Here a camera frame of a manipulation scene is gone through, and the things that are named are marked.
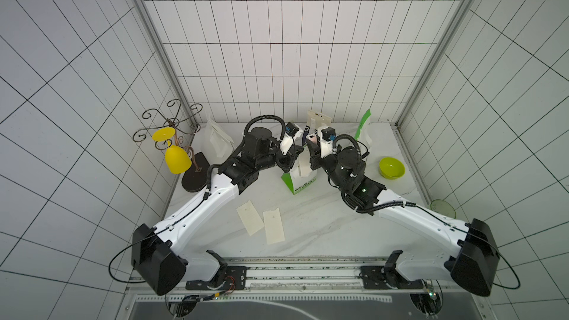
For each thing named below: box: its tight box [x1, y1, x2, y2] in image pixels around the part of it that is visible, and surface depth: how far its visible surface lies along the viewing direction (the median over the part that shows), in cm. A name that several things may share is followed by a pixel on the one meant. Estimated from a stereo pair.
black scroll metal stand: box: [132, 99, 204, 158], surface depth 79 cm
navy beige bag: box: [302, 108, 332, 146], surface depth 92 cm
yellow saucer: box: [151, 126, 176, 142], surface depth 76 cm
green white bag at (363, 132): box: [354, 108, 373, 149], surface depth 92 cm
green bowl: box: [378, 157, 407, 180], surface depth 102 cm
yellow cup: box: [165, 144, 192, 175], surface depth 82 cm
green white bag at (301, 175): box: [280, 154, 318, 195], surface depth 79 cm
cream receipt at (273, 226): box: [263, 207, 286, 245], surface depth 87 cm
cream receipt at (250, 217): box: [235, 200, 264, 237], surface depth 89 cm
